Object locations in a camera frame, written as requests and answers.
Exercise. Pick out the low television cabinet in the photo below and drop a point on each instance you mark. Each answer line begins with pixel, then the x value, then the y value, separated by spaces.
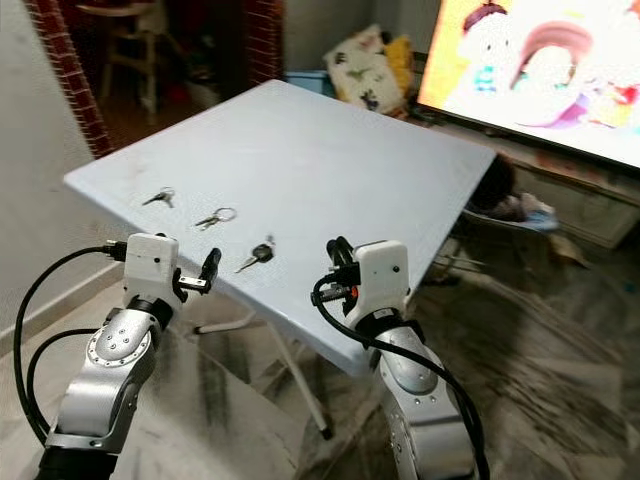
pixel 580 205

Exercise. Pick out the key with black head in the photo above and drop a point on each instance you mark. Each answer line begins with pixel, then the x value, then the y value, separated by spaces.
pixel 263 252

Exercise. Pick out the wooden chair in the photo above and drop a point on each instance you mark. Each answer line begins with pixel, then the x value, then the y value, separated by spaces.
pixel 130 12

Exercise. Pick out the small plain silver key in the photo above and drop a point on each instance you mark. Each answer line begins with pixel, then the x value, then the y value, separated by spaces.
pixel 160 197

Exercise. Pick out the white storage box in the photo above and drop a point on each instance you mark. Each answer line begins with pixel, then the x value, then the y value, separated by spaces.
pixel 202 92

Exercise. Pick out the blue cloth bundle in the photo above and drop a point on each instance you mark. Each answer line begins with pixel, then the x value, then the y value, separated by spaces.
pixel 535 212

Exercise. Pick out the white folding table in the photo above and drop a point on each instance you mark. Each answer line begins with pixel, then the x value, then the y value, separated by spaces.
pixel 310 170

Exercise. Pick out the wide red brick pillar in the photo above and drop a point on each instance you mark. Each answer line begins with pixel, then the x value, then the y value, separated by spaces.
pixel 70 70

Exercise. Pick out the narrow red brick pillar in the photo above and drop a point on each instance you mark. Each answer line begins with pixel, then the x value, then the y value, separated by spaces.
pixel 263 40

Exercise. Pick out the white patterned cushion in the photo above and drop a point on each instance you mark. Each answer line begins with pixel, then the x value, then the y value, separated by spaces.
pixel 365 70

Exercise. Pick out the blue plastic box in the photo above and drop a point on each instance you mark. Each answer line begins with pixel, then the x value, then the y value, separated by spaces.
pixel 305 80

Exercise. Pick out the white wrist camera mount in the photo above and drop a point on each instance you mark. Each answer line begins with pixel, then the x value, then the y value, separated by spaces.
pixel 382 275
pixel 152 262

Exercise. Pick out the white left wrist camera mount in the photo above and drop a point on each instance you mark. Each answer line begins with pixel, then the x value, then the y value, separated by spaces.
pixel 152 262

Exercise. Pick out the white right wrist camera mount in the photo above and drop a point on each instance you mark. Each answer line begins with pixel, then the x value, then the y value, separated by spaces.
pixel 382 275

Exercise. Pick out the yellow soft toy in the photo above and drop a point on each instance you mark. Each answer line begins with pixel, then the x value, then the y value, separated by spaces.
pixel 400 58

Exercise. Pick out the large flat screen television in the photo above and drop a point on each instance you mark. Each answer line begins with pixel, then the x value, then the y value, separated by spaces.
pixel 540 60

